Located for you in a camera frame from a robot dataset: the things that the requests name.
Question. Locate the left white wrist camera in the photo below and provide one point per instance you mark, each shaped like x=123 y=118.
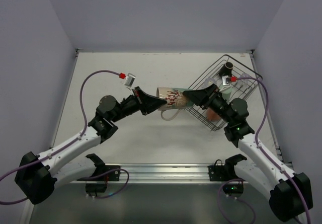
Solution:
x=129 y=80

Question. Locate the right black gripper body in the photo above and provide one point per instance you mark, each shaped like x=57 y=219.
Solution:
x=210 y=96

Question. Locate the black wire dish rack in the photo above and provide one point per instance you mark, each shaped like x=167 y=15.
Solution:
x=242 y=67

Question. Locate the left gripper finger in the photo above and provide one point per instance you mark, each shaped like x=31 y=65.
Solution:
x=145 y=97
x=152 y=105

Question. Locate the mint green cup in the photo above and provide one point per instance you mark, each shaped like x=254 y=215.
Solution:
x=226 y=92

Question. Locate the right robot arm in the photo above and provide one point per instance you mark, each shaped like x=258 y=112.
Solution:
x=288 y=193

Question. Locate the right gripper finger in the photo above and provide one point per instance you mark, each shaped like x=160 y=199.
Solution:
x=200 y=100
x=207 y=91

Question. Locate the pink ceramic mug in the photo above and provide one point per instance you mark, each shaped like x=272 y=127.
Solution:
x=212 y=116

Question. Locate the aluminium front rail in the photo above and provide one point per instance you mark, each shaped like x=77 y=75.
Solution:
x=148 y=173

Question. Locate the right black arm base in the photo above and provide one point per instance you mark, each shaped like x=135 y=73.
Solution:
x=224 y=171

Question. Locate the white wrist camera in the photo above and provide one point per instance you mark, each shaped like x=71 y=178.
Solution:
x=129 y=80
x=226 y=81

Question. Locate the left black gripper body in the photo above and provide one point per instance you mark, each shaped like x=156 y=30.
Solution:
x=140 y=101

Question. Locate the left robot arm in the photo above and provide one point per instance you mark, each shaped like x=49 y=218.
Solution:
x=36 y=173

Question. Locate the small clear glass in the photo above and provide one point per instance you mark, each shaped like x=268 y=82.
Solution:
x=244 y=79

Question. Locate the large clear plastic cup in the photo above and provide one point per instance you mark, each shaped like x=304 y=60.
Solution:
x=208 y=82

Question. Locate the beige floral mug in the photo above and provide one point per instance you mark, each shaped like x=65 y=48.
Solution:
x=175 y=101

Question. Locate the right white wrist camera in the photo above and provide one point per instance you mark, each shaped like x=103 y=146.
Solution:
x=226 y=81

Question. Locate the black mug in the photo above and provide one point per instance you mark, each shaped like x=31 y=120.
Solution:
x=226 y=70

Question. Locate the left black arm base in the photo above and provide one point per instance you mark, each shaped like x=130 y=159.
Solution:
x=103 y=173

